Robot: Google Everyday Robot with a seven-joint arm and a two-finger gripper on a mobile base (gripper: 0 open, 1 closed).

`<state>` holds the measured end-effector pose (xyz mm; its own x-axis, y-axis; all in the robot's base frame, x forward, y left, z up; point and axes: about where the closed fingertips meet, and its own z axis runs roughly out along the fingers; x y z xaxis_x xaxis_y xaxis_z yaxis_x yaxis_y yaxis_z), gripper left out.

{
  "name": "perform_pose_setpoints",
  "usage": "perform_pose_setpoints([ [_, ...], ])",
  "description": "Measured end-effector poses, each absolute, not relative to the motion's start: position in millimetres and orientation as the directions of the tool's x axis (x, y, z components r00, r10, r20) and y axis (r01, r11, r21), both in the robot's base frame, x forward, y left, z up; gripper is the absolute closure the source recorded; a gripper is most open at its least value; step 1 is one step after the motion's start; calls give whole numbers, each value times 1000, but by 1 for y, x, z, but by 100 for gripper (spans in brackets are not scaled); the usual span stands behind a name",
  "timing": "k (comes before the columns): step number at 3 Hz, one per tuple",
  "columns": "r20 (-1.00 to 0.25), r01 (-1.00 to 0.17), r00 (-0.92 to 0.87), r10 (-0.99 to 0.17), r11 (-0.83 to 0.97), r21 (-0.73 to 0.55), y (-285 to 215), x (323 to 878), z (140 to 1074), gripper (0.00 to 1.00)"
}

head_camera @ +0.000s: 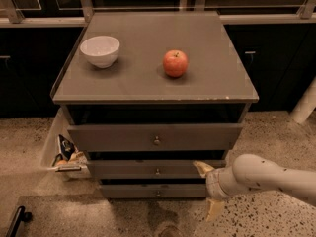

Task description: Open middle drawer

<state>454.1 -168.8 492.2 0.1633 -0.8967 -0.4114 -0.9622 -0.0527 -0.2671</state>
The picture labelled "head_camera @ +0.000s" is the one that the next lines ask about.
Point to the dark right cabinet handle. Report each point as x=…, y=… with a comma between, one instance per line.
x=250, y=54

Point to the clear plastic bin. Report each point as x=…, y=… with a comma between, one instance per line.
x=49, y=151

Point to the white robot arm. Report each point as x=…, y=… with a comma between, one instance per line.
x=250, y=173

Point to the grey bottom drawer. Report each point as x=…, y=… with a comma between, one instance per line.
x=154, y=191

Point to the grey drawer cabinet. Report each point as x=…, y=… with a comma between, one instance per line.
x=136, y=90

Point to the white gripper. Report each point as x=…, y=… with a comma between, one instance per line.
x=212, y=184

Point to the white table leg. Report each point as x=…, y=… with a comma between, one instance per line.
x=305, y=105

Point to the grey drawer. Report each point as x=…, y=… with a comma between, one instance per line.
x=154, y=191
x=155, y=137
x=143, y=169

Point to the snack bags in bin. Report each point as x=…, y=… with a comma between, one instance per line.
x=68, y=157

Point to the red apple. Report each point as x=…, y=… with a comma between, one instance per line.
x=175, y=63

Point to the black handle object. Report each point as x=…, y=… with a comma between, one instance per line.
x=20, y=216

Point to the white ceramic bowl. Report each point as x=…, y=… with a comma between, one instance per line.
x=100, y=51

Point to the grey top drawer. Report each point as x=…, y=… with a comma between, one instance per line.
x=155, y=137

